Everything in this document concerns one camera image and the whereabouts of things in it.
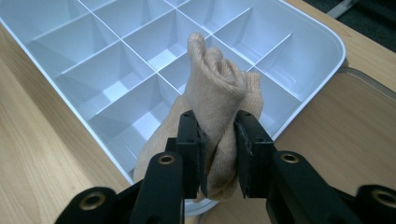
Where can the white metal stand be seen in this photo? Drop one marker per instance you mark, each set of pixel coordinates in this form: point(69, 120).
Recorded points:
point(342, 7)

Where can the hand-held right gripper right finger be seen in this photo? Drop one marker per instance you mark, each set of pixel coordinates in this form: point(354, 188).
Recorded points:
point(253, 149)

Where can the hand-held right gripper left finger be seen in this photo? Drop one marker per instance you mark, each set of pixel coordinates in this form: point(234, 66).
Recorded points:
point(188, 146)

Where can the beige sock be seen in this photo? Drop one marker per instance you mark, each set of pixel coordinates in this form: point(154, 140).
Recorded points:
point(218, 90)

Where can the white divided storage box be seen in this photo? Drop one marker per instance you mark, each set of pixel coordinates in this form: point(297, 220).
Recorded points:
point(118, 62)

